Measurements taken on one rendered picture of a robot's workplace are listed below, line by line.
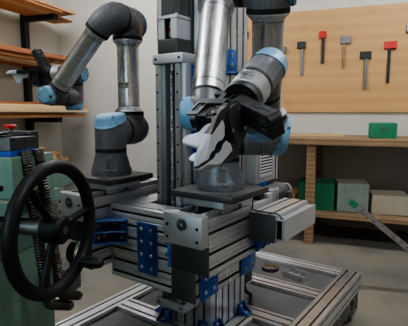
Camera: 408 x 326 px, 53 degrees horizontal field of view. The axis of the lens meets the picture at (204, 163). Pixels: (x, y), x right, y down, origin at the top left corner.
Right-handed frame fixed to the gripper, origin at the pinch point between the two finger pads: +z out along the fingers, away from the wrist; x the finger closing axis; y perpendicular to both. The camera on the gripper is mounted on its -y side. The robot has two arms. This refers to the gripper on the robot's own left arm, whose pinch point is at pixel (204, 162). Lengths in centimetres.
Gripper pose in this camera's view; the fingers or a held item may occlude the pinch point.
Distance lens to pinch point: 63.0
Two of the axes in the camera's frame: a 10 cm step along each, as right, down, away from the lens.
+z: -4.6, 6.1, -6.4
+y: -8.3, -0.6, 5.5
